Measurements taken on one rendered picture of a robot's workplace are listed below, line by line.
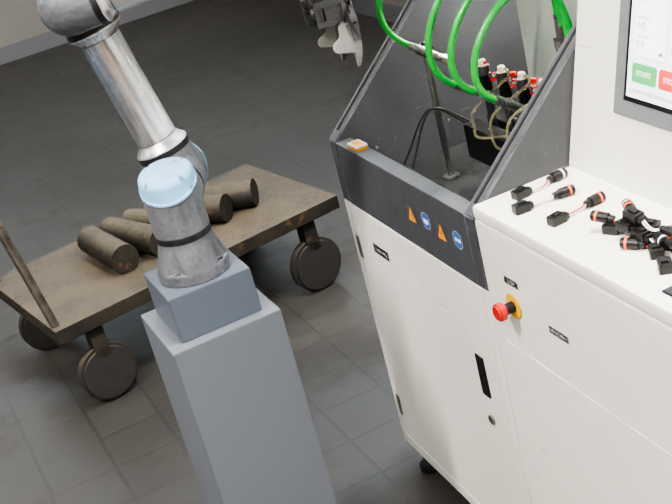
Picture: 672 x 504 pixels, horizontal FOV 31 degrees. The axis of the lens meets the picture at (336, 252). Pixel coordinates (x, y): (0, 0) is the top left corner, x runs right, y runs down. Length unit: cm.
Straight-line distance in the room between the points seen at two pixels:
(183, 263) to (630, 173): 89
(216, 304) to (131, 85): 47
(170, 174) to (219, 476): 65
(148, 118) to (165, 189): 19
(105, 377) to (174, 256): 161
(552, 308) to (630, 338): 24
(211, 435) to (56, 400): 172
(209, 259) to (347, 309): 177
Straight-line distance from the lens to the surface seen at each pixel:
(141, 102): 250
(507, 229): 218
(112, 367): 402
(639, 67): 216
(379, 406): 359
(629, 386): 202
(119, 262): 410
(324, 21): 242
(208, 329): 247
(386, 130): 291
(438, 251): 251
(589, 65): 229
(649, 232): 200
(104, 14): 232
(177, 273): 246
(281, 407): 256
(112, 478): 367
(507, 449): 263
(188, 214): 241
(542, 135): 233
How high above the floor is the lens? 189
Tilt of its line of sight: 24 degrees down
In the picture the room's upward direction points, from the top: 15 degrees counter-clockwise
